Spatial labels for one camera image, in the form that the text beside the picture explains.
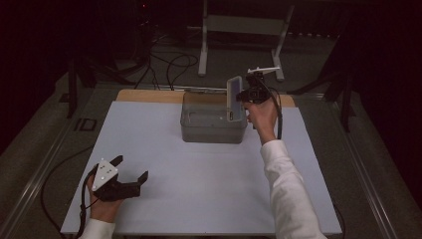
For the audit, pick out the transparent grey plastic box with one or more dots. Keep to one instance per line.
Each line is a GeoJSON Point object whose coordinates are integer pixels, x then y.
{"type": "Point", "coordinates": [212, 126]}

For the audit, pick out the white table mat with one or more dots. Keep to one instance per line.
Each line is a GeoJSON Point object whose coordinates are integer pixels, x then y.
{"type": "Point", "coordinates": [199, 182]}

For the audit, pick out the black stand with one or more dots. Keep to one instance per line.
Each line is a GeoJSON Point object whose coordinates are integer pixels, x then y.
{"type": "Point", "coordinates": [73, 89]}
{"type": "Point", "coordinates": [345, 99]}

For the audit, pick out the white metal stand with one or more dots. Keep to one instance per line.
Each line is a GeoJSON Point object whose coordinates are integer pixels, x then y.
{"type": "Point", "coordinates": [244, 25]}

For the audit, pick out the clear container lid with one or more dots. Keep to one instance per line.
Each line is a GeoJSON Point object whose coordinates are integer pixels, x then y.
{"type": "Point", "coordinates": [234, 99]}

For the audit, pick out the person's left hand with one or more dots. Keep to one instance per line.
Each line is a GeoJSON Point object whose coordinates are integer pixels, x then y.
{"type": "Point", "coordinates": [104, 207]}

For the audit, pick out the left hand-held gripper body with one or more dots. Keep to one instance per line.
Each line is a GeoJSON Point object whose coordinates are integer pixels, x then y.
{"type": "Point", "coordinates": [109, 182]}

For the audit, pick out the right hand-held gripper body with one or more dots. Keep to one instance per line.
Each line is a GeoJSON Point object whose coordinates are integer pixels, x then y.
{"type": "Point", "coordinates": [257, 89]}

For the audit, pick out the black square floor frame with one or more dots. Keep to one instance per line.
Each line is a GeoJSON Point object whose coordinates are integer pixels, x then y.
{"type": "Point", "coordinates": [87, 124]}

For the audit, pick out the person's right hand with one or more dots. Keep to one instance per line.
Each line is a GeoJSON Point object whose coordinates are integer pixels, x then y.
{"type": "Point", "coordinates": [263, 119]}

